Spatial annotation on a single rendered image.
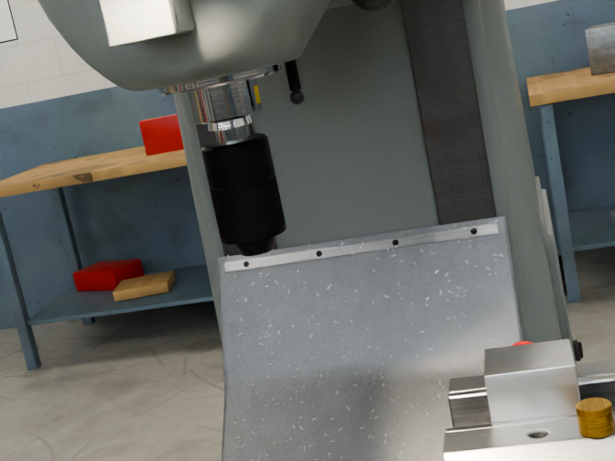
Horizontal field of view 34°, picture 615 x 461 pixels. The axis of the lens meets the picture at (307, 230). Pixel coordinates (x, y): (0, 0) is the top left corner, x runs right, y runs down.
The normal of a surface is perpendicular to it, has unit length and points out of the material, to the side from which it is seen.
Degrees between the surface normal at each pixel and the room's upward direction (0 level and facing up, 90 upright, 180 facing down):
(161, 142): 90
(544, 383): 90
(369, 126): 90
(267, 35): 129
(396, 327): 62
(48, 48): 90
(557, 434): 0
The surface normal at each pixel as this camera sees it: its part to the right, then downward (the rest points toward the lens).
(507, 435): -0.19, -0.96
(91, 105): -0.19, 0.24
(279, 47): 0.68, 0.66
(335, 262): -0.26, -0.22
